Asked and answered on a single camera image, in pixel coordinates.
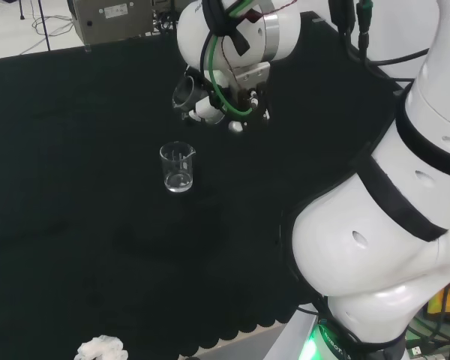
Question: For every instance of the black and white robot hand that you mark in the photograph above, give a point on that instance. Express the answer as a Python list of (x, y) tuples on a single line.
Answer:
[(252, 77)]

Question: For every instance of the clear glass beaker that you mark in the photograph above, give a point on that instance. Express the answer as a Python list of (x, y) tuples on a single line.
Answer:
[(177, 168), (183, 93)]

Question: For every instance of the grey metal box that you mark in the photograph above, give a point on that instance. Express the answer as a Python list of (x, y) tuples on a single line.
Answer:
[(112, 18)]

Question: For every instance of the black bench cloth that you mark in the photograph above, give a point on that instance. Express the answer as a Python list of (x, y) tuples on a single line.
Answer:
[(78, 168)]

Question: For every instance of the black tripod leg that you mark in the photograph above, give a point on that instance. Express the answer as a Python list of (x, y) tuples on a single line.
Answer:
[(45, 26)]

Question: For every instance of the yellow stop button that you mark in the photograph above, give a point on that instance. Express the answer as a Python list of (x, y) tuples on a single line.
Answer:
[(448, 300)]

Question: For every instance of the crumpled white glove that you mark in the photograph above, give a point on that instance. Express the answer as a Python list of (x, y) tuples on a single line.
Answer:
[(103, 348)]

